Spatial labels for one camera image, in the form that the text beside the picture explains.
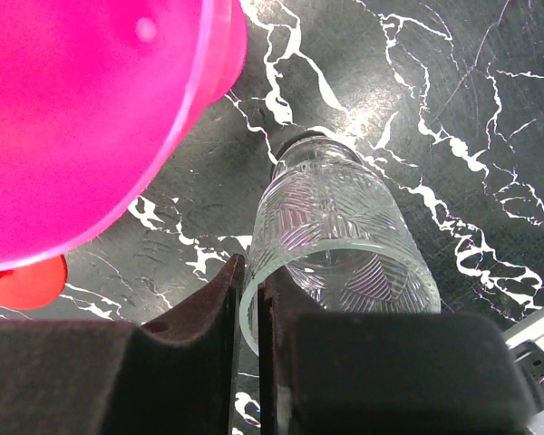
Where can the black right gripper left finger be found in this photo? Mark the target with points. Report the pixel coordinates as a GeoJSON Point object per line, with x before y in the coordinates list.
{"type": "Point", "coordinates": [173, 375]}

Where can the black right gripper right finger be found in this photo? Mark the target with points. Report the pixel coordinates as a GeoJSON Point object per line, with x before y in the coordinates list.
{"type": "Point", "coordinates": [324, 372]}

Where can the red wine glass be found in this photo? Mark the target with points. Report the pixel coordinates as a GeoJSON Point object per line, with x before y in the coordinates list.
{"type": "Point", "coordinates": [34, 286]}

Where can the clear wine glass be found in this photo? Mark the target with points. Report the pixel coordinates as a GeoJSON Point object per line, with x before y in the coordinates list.
{"type": "Point", "coordinates": [336, 229]}

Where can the magenta wine glass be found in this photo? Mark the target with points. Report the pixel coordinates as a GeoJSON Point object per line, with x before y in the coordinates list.
{"type": "Point", "coordinates": [94, 97]}

